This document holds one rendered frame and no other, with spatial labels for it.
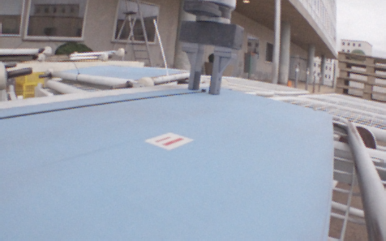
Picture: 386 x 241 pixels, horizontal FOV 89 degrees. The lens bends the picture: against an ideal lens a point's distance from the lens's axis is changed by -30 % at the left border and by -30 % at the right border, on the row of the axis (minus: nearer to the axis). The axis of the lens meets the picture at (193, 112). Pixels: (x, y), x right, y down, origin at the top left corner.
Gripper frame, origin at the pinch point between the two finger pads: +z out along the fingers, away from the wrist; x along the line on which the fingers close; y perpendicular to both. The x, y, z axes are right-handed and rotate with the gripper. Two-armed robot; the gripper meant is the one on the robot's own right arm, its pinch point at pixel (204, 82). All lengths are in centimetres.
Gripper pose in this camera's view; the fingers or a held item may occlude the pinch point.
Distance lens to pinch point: 58.0
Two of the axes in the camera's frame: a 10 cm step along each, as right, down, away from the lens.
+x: -8.5, -2.2, 4.8
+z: -1.3, 9.7, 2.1
